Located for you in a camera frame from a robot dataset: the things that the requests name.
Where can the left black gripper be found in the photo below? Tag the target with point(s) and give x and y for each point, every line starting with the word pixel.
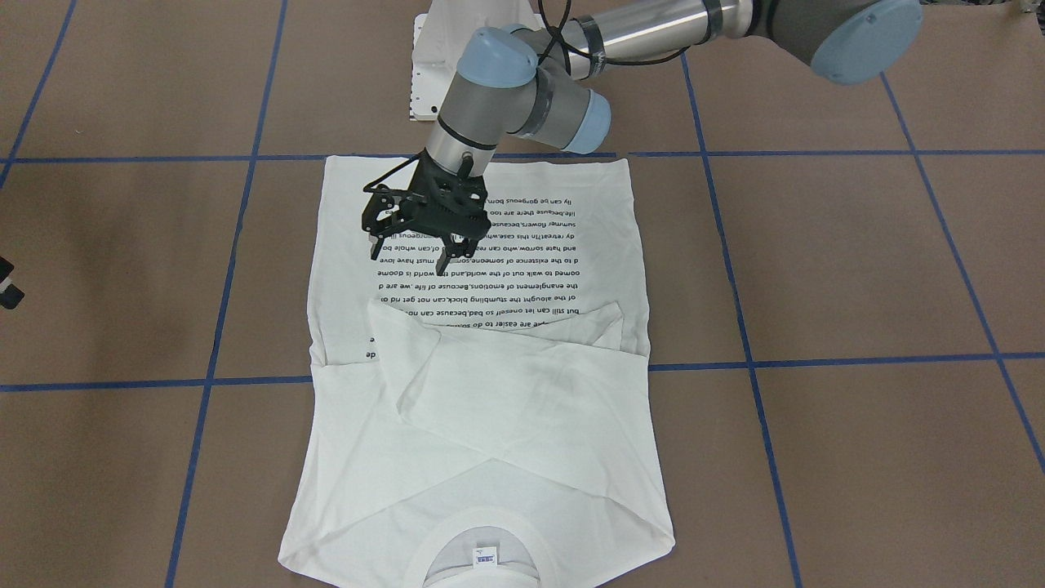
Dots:
pixel 408 206

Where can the white printed t-shirt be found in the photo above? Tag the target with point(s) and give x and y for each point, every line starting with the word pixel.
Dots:
pixel 489 427

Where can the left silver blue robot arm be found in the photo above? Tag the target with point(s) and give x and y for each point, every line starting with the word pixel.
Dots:
pixel 530 84

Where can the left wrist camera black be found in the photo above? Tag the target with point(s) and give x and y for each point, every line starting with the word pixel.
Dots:
pixel 382 217

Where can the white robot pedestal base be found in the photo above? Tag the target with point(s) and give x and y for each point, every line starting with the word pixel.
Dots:
pixel 439 39

